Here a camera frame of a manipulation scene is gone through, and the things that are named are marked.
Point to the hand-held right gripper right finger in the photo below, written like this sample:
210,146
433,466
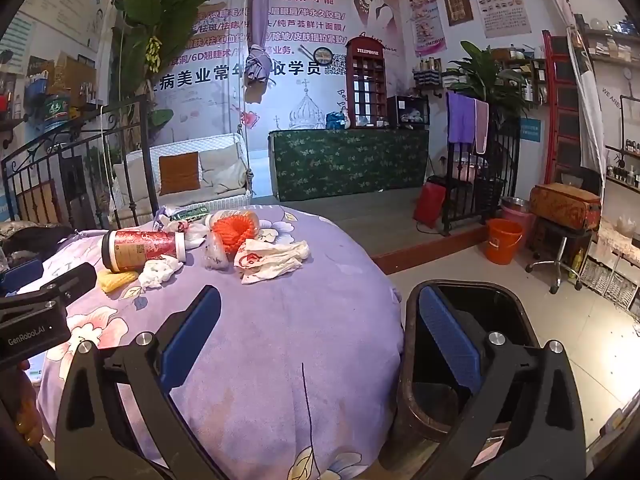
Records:
447,340

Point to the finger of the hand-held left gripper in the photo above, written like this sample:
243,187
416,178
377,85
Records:
70,280
20,275

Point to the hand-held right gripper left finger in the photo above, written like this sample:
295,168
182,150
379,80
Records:
192,335

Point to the yellow corn cob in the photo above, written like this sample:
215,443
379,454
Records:
115,281

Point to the black trash bin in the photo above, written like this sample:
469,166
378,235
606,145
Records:
430,410

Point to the white tissue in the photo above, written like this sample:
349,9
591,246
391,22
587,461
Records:
192,235
157,270

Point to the red patterned canister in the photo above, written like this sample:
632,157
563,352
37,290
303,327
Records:
140,250

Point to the clear plastic bag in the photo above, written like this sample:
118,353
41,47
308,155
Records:
215,252

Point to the white bag with red print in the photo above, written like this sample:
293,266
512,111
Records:
270,260

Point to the purple plastic packet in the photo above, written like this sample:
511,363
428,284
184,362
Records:
161,217

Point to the green carton box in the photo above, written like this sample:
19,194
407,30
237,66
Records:
192,212

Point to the person's left hand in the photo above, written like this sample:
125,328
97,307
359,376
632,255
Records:
27,410

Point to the purple floral blanket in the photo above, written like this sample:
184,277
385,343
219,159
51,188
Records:
280,310

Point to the orange bucket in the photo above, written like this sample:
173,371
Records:
502,242

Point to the flat grey cushion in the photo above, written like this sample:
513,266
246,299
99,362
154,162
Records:
137,175

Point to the white wicker sofa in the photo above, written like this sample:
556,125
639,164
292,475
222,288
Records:
225,205

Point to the rolling stool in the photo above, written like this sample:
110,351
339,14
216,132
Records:
560,255

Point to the pink basin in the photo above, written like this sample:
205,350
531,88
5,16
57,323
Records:
525,220

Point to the black metal rack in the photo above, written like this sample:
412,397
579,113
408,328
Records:
492,195

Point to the orange cushion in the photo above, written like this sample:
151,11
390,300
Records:
179,174

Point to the green tin bucket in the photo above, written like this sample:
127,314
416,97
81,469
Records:
58,112

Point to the large grey cushion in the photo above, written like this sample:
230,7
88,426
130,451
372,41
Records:
222,170

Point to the orange patterned case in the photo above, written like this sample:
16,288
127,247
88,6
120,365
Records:
565,207

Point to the green patterned cloth table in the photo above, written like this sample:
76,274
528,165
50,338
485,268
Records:
350,165

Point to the cardboard box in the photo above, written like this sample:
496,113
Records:
75,77

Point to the pink towel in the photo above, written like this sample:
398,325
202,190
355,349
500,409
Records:
481,127

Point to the purple towel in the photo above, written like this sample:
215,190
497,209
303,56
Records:
461,117

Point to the black display box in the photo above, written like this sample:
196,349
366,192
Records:
407,110

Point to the red ladder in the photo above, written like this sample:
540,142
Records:
550,110

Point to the green potted plant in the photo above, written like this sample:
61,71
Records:
490,77

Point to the white standing banner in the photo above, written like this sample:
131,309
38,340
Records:
587,100

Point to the banana plant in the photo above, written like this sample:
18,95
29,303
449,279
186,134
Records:
160,15

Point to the red phone booth cabinet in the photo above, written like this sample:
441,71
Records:
365,50

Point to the hanging purple umbrella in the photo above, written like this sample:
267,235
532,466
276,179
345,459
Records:
262,20

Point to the black iron bed frame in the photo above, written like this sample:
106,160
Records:
142,160

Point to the small bottle wall shelf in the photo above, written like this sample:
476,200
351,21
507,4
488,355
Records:
427,77

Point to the large printed wall banner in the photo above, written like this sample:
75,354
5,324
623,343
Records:
310,90

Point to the wooden plant-side wall shelf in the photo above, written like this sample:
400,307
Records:
532,77

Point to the pink wall poster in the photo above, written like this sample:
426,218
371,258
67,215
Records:
425,10

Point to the wooden wall shelves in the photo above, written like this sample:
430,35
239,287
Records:
615,50

